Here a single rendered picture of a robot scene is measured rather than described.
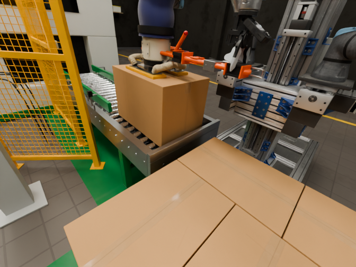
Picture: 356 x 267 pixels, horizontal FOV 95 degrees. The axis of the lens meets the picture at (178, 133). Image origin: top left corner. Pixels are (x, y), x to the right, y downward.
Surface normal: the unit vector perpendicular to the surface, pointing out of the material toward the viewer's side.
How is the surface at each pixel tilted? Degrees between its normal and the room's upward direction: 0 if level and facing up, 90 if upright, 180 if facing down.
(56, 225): 0
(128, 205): 0
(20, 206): 90
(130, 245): 0
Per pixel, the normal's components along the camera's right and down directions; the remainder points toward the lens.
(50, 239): 0.07, -0.84
